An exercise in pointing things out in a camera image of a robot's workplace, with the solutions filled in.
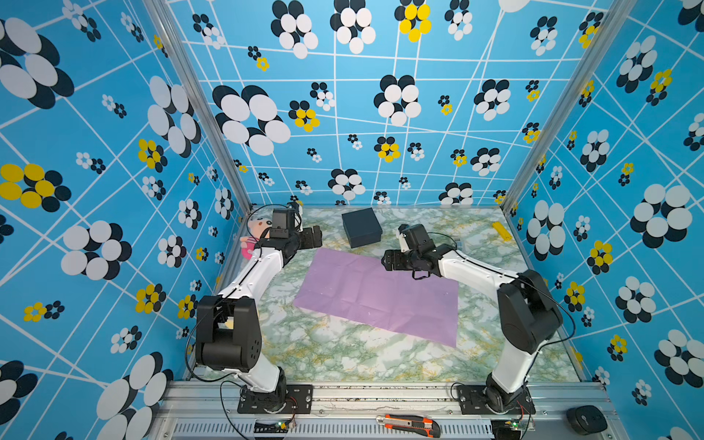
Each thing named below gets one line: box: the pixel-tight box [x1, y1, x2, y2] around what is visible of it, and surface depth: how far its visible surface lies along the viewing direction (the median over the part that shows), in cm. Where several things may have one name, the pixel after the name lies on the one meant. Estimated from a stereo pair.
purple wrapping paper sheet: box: [292, 247, 460, 348], surface depth 95 cm
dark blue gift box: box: [341, 207, 383, 249], surface depth 111 cm
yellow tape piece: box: [491, 221, 513, 242], surface depth 114 cm
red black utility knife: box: [375, 414, 441, 439], surface depth 71 cm
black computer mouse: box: [565, 405, 608, 436], surface depth 70 cm
